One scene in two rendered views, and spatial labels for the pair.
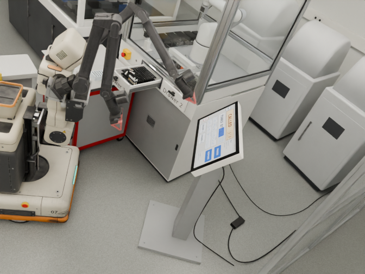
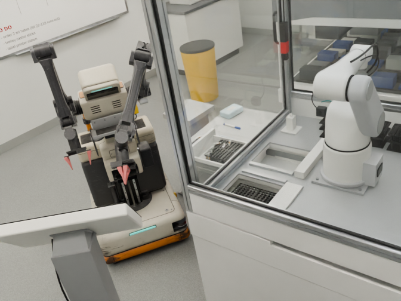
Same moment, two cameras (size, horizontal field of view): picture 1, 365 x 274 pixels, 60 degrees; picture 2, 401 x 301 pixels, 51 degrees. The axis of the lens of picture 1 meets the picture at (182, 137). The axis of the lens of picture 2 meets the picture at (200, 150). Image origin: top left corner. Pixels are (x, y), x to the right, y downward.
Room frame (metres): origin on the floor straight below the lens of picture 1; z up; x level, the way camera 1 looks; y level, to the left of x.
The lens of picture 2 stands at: (2.29, -1.49, 2.12)
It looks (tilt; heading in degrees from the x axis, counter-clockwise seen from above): 31 degrees down; 96
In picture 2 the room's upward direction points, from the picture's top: 10 degrees counter-clockwise
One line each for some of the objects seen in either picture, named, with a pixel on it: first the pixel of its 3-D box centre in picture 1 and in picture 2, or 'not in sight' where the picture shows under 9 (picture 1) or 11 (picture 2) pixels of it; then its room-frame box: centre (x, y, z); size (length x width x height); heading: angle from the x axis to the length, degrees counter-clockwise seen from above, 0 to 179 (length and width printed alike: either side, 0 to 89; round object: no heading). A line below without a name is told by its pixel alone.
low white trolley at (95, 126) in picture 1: (87, 100); not in sight; (2.31, 0.94, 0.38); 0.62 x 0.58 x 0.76; 55
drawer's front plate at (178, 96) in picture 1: (174, 95); not in sight; (2.14, 0.18, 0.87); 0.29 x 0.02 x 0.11; 55
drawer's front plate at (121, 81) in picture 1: (117, 80); not in sight; (2.06, 0.62, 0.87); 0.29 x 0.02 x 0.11; 55
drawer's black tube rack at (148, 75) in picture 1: (138, 76); not in sight; (2.22, 0.51, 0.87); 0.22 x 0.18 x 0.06; 145
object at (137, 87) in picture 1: (139, 77); not in sight; (2.23, 0.50, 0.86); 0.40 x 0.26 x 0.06; 145
